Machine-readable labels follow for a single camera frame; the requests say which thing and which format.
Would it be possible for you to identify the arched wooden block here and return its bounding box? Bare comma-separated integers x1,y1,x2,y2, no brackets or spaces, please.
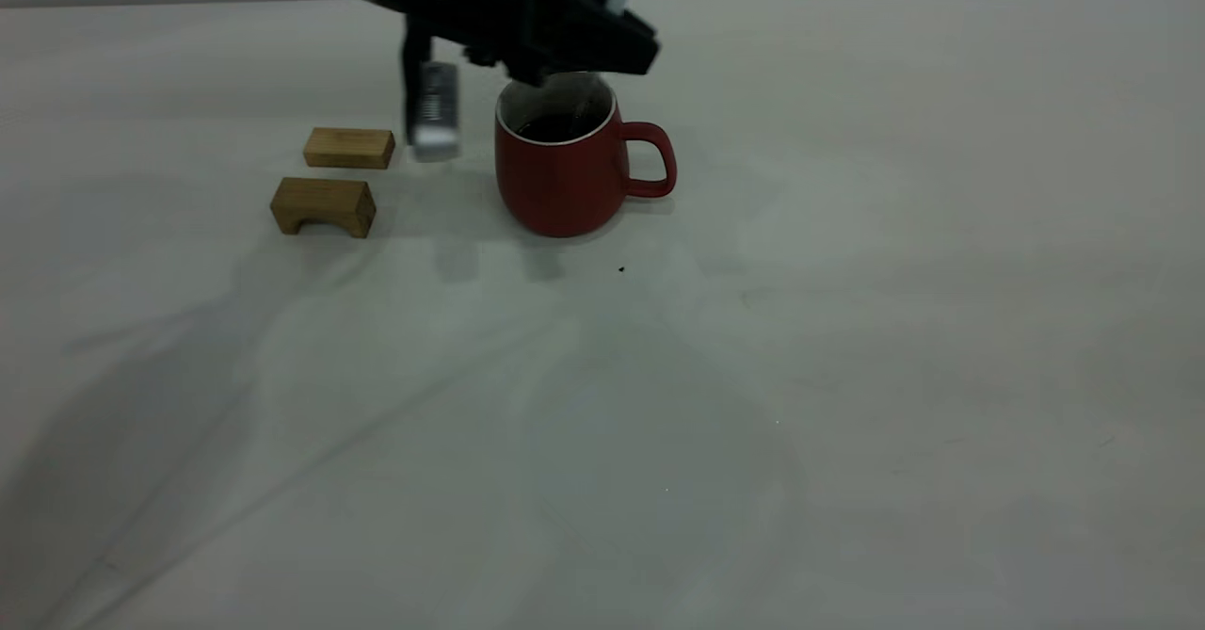
270,177,378,239

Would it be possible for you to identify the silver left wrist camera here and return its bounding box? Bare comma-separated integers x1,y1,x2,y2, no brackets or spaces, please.
400,23,464,162

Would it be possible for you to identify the red ceramic mug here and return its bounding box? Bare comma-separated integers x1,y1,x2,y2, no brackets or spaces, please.
495,70,678,238

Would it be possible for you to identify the dark coffee liquid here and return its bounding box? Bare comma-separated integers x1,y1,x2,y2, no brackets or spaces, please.
516,114,603,143

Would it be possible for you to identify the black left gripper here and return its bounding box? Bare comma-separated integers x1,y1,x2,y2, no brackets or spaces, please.
438,0,660,88

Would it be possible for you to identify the flat rectangular wooden block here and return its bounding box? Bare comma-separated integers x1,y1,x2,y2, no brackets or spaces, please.
303,127,396,170

